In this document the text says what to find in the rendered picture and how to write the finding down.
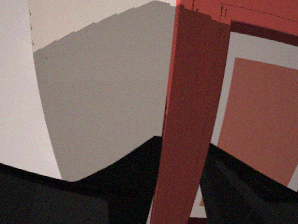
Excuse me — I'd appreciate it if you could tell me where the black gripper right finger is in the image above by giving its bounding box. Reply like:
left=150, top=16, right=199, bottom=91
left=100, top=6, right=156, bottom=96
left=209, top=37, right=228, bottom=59
left=200, top=143, right=298, bottom=224

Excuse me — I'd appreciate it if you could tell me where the red rectangular picture frame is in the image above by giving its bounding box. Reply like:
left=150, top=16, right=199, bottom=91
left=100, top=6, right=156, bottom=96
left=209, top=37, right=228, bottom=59
left=150, top=0, right=298, bottom=224

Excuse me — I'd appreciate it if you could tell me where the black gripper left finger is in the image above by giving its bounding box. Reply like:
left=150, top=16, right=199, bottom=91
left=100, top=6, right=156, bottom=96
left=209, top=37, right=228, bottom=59
left=0, top=136, right=162, bottom=224

